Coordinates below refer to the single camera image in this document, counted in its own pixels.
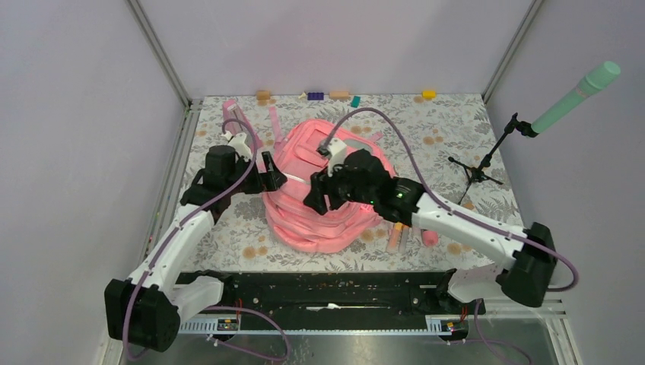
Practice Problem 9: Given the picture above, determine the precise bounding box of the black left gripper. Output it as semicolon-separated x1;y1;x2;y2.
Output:
226;151;286;195

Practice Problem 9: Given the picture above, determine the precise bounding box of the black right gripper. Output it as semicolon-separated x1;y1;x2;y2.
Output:
303;156;377;215

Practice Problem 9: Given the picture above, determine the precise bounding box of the pink student backpack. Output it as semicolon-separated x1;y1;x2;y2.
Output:
262;107;383;253

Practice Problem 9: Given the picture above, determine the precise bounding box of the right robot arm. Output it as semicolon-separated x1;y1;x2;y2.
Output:
303;150;557;313

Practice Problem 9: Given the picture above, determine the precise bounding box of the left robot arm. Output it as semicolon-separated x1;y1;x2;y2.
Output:
104;145;287;352

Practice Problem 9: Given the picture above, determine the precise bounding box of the pink metronome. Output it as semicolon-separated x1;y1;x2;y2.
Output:
222;100;263;154

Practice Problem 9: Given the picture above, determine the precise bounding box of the wooden block back left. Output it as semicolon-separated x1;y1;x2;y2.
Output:
256;90;272;101

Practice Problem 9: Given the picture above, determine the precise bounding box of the wooden block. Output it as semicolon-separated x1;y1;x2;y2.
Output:
329;90;351;100
256;90;272;101

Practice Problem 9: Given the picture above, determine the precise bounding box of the purple toy brick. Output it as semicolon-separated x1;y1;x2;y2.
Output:
307;92;325;101

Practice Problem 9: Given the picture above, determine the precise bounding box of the teal toy block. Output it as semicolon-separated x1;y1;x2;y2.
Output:
350;96;361;108

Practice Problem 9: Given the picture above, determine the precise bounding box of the wooden block back centre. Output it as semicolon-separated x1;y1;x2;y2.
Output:
329;90;351;100

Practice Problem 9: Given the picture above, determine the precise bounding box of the pink highlighter pen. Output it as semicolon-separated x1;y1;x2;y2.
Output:
398;226;410;254

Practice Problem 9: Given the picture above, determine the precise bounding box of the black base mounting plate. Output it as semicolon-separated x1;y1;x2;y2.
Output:
177;270;486;332

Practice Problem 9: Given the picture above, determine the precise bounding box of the yellow toy block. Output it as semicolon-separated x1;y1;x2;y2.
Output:
421;90;437;100

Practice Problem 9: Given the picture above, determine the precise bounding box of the black microphone tripod stand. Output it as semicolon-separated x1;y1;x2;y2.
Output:
448;113;539;205

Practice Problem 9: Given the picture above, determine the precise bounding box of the mint green microphone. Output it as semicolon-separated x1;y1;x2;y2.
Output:
531;61;621;134

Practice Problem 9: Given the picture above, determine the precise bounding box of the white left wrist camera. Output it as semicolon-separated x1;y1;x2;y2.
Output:
221;131;253;162

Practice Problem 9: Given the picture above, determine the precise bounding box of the aluminium frame rail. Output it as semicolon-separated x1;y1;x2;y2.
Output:
126;1;202;254

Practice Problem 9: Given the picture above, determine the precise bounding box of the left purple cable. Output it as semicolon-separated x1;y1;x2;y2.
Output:
122;117;294;363

